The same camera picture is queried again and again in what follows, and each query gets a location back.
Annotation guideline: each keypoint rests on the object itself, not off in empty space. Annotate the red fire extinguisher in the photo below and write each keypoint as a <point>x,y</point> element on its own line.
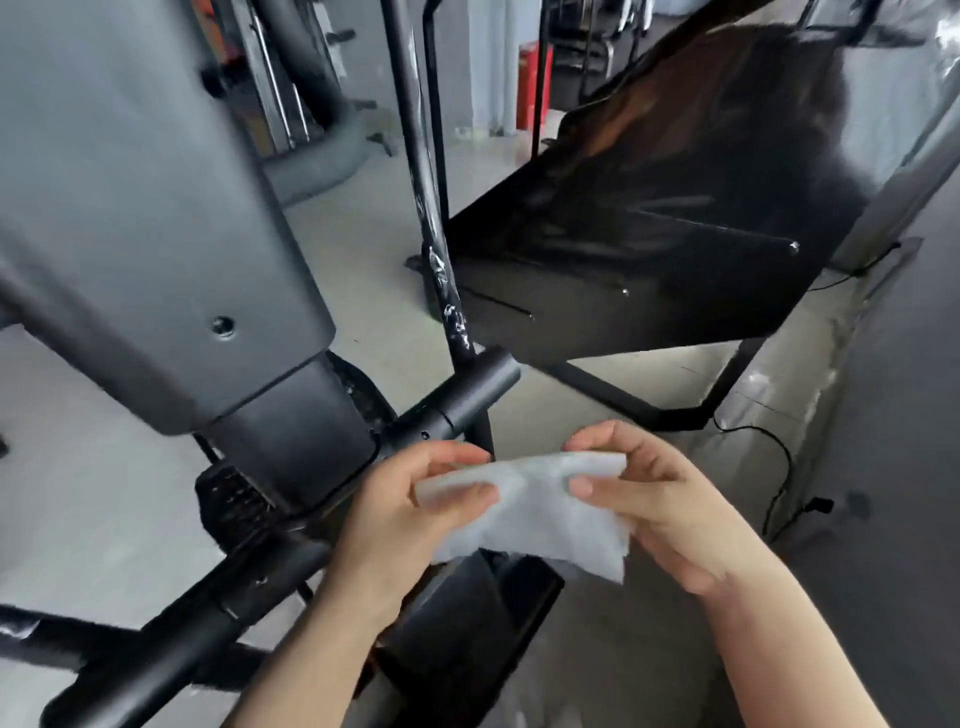
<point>534,90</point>

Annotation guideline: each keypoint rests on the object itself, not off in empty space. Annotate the person's right hand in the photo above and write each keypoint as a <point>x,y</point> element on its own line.
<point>683,518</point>

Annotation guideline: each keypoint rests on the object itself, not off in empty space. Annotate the glossy black treadmill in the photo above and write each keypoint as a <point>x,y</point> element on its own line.
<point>675,195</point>

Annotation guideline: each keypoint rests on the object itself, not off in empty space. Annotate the grey gym machine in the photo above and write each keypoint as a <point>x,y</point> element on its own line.
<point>323,150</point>

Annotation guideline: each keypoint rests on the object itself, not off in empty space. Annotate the black elliptical machine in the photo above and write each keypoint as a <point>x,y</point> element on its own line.
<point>135,195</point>

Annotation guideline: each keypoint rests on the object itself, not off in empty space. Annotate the white wet wipe sheet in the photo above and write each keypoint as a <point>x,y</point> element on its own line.
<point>525,518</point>

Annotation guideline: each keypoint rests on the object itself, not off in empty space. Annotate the person's left hand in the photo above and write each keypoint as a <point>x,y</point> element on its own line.
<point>383,540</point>

